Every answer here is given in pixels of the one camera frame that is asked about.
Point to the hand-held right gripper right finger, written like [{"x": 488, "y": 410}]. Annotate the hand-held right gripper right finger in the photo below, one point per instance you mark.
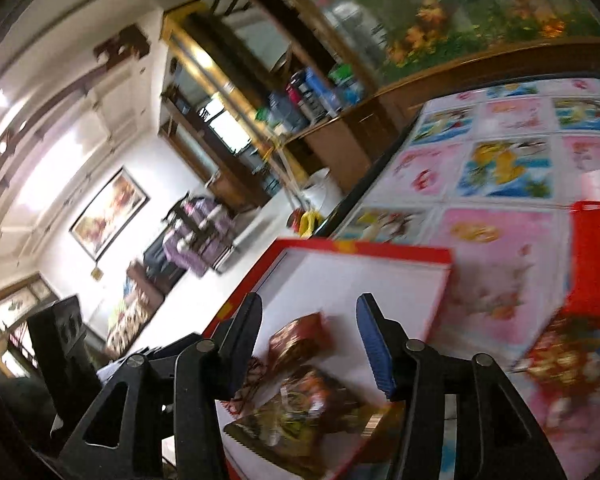
[{"x": 375, "y": 345}]

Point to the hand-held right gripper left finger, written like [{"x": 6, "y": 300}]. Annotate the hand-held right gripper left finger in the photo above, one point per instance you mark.
[{"x": 241, "y": 345}]

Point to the red box with white inside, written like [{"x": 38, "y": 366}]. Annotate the red box with white inside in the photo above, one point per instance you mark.
[{"x": 360, "y": 290}]

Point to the brown red snack packet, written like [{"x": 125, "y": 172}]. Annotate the brown red snack packet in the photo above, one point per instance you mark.
[{"x": 300, "y": 342}]

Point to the dark gold snack packet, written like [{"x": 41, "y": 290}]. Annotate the dark gold snack packet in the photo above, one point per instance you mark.
[{"x": 300, "y": 410}]

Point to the brown white striped snack packet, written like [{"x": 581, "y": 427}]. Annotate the brown white striped snack packet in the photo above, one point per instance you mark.
[{"x": 252, "y": 385}]

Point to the patterned sofa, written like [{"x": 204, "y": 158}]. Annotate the patterned sofa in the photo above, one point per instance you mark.
[{"x": 132, "y": 310}]

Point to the dark armchair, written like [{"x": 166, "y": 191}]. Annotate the dark armchair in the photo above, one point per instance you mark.
[{"x": 162, "y": 267}]

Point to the table with purple cloth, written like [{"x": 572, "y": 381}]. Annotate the table with purple cloth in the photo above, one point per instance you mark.
[{"x": 200, "y": 235}]

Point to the yellow dustpan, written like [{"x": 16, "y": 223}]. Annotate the yellow dustpan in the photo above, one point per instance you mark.
[{"x": 310, "y": 222}]

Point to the white bucket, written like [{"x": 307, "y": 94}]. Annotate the white bucket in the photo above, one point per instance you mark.
[{"x": 322, "y": 190}]

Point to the broom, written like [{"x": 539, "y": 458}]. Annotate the broom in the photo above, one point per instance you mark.
[{"x": 290, "y": 180}]

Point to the red printed snack bag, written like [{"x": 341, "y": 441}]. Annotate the red printed snack bag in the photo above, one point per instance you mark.
[{"x": 570, "y": 360}]

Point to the wooden cabinet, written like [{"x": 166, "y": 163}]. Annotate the wooden cabinet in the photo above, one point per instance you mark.
[{"x": 350, "y": 135}]

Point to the printed pink tablecloth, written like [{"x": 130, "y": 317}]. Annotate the printed pink tablecloth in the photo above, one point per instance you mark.
[{"x": 505, "y": 160}]

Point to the clear water jug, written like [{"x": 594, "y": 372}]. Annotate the clear water jug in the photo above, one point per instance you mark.
[{"x": 285, "y": 112}]

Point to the red plastic basket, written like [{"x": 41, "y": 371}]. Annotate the red plastic basket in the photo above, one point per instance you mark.
[{"x": 597, "y": 260}]

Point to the black bottle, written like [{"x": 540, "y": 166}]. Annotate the black bottle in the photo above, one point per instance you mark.
[{"x": 300, "y": 92}]

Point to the blue bottle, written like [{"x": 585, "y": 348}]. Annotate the blue bottle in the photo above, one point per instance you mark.
[{"x": 320, "y": 87}]

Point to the green pack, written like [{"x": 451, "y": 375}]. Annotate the green pack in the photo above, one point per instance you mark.
[{"x": 345, "y": 82}]

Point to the floral glass panel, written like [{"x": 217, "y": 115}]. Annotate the floral glass panel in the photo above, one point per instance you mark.
[{"x": 430, "y": 15}]

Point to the small wall plaque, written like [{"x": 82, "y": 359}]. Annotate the small wall plaque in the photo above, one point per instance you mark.
[{"x": 97, "y": 274}]

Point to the framed wall picture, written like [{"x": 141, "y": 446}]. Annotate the framed wall picture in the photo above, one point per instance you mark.
[{"x": 107, "y": 212}]

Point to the wooden door frame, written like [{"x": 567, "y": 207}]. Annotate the wooden door frame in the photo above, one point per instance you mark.
[{"x": 190, "y": 45}]

